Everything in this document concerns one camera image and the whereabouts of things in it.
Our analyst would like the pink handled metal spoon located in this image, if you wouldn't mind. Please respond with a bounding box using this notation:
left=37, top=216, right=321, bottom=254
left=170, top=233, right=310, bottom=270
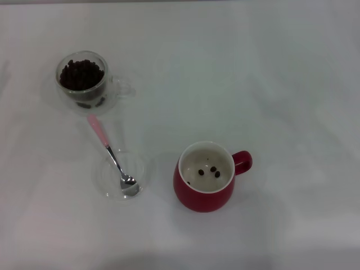
left=87, top=113, right=140, bottom=197

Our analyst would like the pile of dark coffee beans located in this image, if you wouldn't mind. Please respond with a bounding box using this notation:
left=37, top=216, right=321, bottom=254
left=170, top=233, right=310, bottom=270
left=58, top=58, right=106, bottom=109

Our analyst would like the clear glass saucer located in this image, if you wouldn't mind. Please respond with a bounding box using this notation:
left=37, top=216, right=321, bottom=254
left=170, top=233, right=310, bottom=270
left=93, top=152, right=150, bottom=202

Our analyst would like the red mug with white inside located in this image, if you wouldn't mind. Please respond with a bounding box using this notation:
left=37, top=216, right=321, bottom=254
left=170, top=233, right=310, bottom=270
left=172, top=141, right=253, bottom=213

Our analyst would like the clear glass cup with handle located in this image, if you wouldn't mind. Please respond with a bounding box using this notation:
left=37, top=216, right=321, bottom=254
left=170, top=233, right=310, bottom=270
left=55, top=50, right=137, bottom=117

